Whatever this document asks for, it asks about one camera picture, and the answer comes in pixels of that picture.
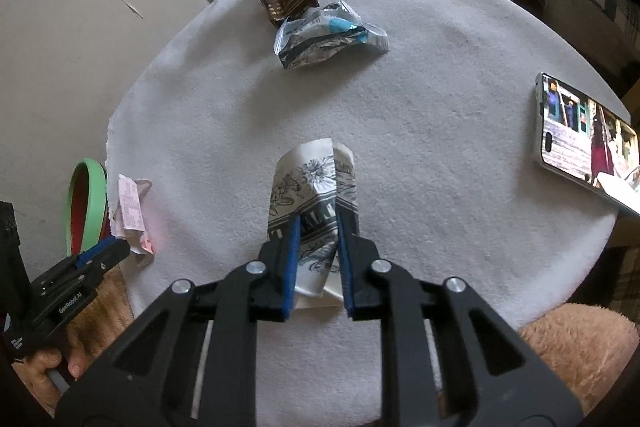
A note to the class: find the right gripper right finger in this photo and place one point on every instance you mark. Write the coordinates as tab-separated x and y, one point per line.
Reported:
448	358

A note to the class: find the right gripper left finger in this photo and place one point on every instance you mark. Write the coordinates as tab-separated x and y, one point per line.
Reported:
190	358

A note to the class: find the printed paper cup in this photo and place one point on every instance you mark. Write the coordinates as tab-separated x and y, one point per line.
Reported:
313	180

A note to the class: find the green red trash bin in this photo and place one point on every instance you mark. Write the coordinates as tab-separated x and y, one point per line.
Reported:
86	220

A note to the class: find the left hand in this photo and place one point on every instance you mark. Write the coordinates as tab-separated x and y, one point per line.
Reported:
33	371

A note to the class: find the pink crumpled receipt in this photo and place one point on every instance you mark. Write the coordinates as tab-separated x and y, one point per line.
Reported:
127	220

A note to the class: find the orange fluffy sleeve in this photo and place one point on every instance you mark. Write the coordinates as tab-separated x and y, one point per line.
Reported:
587	347

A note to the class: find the white table cloth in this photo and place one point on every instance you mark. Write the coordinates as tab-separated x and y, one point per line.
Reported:
441	126

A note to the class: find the smartphone with lit screen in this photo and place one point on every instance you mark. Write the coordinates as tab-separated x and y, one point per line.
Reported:
580	139

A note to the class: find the silver blue foil wrapper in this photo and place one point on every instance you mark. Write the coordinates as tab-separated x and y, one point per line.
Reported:
320	33

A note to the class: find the dark brown snack packet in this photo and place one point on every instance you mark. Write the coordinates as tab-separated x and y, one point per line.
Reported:
279	11

